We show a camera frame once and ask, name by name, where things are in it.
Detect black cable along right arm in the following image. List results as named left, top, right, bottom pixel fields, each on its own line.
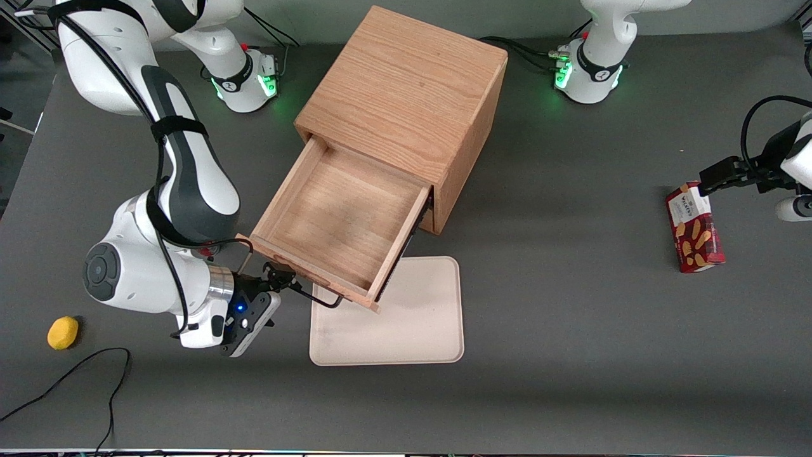
left=16, top=0, right=256, bottom=338

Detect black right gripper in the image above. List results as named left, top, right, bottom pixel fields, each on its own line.
left=219, top=262, right=303, bottom=357

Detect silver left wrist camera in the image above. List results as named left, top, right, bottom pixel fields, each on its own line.
left=775, top=195, right=812, bottom=223

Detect cream rectangular plastic tray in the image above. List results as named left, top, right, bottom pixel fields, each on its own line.
left=309, top=256, right=465, bottom=367

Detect black right arm base cables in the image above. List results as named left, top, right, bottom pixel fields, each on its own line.
left=241, top=8, right=301, bottom=78

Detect yellow lemon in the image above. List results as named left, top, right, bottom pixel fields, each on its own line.
left=47, top=316, right=80, bottom=351

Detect black arm base cables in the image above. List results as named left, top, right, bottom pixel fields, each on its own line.
left=241, top=8, right=301, bottom=78
left=479, top=19, right=594, bottom=74

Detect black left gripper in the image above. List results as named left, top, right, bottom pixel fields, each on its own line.
left=699, top=121, right=802, bottom=197

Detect black left gripper cable loop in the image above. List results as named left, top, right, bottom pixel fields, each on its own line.
left=740, top=95, right=812, bottom=171

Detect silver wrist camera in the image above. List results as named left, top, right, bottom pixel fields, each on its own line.
left=230, top=291, right=283, bottom=359
left=775, top=195, right=812, bottom=223

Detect aluminium frame rail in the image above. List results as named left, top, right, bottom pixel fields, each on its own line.
left=0, top=6, right=64, bottom=53

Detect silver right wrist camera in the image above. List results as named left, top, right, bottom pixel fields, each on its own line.
left=230, top=291, right=283, bottom=359

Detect black left arm base cables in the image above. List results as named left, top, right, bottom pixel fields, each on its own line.
left=479, top=19, right=594, bottom=74

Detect oak wooden drawer cabinet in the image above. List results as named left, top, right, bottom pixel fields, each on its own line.
left=294, top=5, right=509, bottom=236

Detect thin black table cable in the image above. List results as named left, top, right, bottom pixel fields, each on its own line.
left=0, top=347, right=132, bottom=454

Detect red shortbread biscuit box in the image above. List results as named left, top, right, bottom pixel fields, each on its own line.
left=665, top=181, right=726, bottom=274

